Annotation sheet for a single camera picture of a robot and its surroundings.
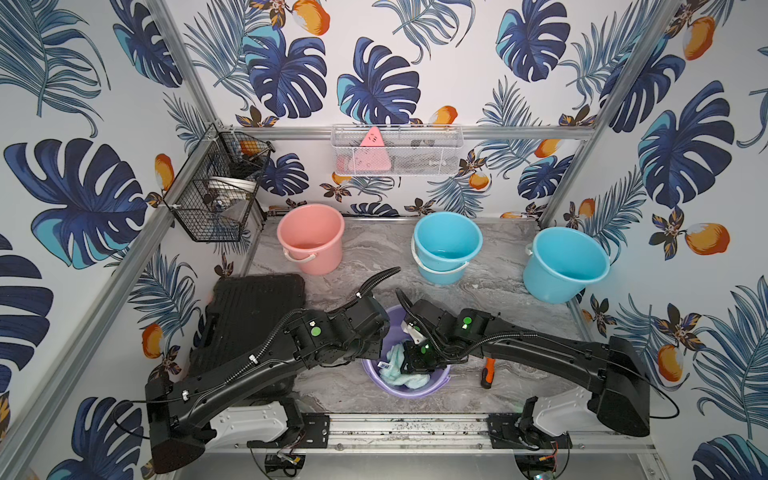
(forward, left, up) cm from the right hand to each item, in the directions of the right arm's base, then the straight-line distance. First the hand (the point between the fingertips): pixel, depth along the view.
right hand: (401, 369), depth 73 cm
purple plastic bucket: (+11, +2, -5) cm, 12 cm away
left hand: (+4, +4, +4) cm, 7 cm away
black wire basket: (+40, +53, +21) cm, 69 cm away
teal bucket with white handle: (+45, -15, -4) cm, 48 cm away
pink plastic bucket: (+46, +30, -1) cm, 55 cm away
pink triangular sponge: (+55, +9, +24) cm, 61 cm away
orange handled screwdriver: (+3, -24, -10) cm, 26 cm away
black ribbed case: (+17, +46, -4) cm, 49 cm away
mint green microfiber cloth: (-1, +2, +2) cm, 3 cm away
